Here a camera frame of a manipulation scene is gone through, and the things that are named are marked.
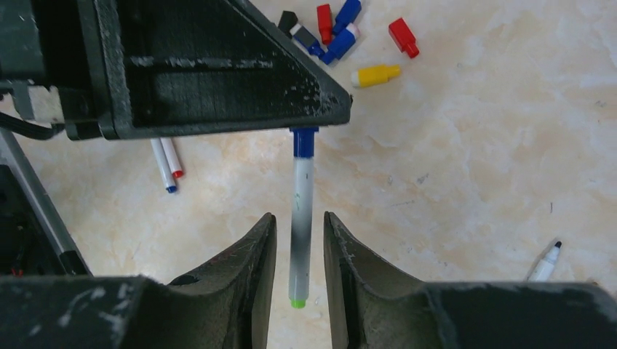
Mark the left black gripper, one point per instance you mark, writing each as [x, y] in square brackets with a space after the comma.
[126, 70]

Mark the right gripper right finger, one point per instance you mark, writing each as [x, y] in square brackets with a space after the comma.
[371, 303]

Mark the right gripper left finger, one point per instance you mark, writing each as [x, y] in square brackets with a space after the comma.
[227, 300]

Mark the black pen cap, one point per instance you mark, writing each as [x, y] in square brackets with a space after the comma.
[286, 22]

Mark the yellow cap marker pen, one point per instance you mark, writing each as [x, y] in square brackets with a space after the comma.
[546, 265]

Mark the blue pen cap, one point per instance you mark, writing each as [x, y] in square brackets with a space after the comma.
[341, 44]
[307, 40]
[347, 15]

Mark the red pen cap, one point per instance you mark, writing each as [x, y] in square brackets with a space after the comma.
[404, 38]
[325, 23]

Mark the yellow pen cap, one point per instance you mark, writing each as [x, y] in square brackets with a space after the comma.
[371, 76]

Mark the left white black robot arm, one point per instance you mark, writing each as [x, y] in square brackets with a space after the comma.
[61, 256]

